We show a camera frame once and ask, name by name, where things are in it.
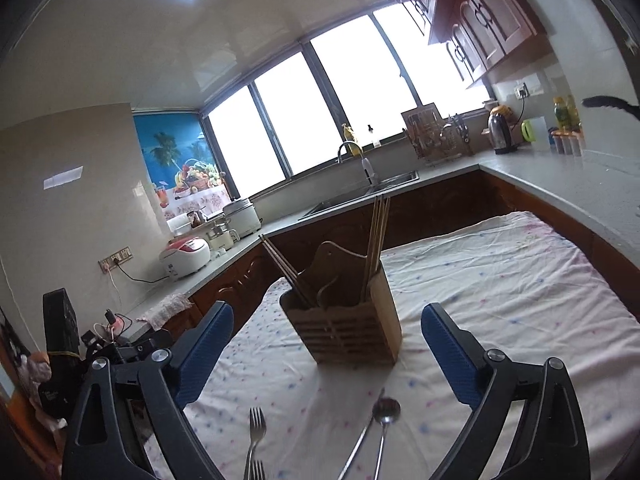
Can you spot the red charger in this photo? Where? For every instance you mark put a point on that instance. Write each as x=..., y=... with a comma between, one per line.
x=113, y=320

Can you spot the green cup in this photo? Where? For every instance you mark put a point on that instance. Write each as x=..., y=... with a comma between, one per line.
x=528, y=131

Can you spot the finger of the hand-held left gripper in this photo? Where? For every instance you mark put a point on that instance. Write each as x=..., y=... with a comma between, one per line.
x=130, y=350

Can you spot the grey kitchen countertop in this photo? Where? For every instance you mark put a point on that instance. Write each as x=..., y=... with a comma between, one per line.
x=575, y=180

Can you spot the wooden slatted utensil holder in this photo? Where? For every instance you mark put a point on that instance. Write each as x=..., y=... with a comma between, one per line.
x=350, y=330

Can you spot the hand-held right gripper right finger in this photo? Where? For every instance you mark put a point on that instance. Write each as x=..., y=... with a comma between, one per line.
x=450, y=355

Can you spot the wall outlet strip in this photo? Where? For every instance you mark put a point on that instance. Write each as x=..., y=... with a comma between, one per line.
x=115, y=258

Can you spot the wooden chopstick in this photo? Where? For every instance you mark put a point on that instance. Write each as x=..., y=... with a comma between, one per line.
x=371, y=240

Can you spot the yellow dish soap bottle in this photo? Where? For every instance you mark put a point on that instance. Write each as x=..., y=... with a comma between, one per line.
x=348, y=133

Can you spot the wooden wall cabinets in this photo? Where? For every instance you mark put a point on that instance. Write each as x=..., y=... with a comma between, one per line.
x=480, y=15

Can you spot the metal chopstick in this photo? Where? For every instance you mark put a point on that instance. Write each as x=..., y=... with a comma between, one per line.
x=290, y=267
x=357, y=442

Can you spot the white plastic jug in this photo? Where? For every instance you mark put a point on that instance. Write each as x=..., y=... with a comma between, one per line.
x=542, y=132

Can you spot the chrome kitchen faucet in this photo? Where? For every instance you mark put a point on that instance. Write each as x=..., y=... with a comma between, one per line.
x=367, y=167

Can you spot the small white electric pot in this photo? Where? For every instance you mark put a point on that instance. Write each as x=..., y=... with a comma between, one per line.
x=223, y=238

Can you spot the white lace cloth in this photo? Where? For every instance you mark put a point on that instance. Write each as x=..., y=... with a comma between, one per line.
x=165, y=308

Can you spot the fruit and palm poster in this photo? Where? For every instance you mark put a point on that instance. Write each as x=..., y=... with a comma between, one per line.
x=170, y=150

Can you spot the metal fork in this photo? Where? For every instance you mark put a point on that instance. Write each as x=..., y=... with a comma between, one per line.
x=256, y=427
x=257, y=471

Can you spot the metal spoon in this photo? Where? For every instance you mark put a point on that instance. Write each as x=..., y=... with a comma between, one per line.
x=387, y=410

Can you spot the clear pump bottle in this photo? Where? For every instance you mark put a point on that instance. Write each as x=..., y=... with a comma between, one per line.
x=371, y=137

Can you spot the dark chopstick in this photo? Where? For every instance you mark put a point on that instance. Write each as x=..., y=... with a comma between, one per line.
x=280, y=262

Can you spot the white floral tablecloth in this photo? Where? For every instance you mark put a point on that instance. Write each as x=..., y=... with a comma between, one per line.
x=500, y=280

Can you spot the white wall outlet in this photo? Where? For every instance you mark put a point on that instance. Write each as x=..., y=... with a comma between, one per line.
x=522, y=91

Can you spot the person's left hand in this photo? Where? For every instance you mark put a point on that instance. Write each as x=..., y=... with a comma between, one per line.
x=36, y=367

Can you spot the wooden base cabinets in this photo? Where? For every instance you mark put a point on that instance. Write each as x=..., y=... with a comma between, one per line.
x=440, y=210

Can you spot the metal dish rack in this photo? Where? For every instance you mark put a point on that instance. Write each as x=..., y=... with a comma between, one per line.
x=442, y=142

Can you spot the steel electric kettle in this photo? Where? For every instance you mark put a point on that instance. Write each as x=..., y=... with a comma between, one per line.
x=502, y=132

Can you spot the yellow chopstick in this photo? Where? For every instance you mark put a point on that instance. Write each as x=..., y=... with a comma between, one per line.
x=384, y=232
x=378, y=237

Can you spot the red and white rice cooker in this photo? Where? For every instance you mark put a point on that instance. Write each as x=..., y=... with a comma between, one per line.
x=185, y=259

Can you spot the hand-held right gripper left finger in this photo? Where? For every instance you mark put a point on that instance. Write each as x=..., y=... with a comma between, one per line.
x=205, y=355

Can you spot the kitchen window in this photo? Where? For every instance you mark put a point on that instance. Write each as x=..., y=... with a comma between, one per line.
x=350, y=85

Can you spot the steel kitchen sink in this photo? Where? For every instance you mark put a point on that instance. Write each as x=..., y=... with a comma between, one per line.
x=360, y=195

